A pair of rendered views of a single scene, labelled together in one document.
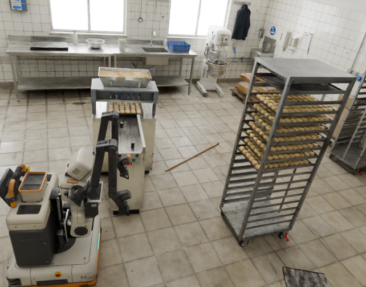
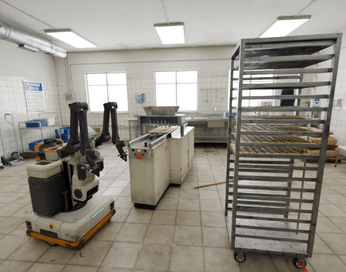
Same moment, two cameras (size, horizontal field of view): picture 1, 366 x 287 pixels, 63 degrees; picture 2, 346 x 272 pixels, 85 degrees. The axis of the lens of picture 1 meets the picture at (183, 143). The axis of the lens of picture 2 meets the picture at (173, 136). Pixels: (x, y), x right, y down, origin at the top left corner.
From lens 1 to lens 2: 1.57 m
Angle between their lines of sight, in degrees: 35
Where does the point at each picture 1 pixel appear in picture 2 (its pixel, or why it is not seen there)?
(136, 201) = (150, 196)
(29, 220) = (36, 168)
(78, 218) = (75, 180)
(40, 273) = (42, 221)
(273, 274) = not seen: outside the picture
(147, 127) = (175, 145)
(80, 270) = (66, 226)
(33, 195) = (50, 154)
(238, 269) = not seen: outside the picture
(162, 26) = (222, 104)
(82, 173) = not seen: hidden behind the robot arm
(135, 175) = (147, 170)
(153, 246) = (146, 236)
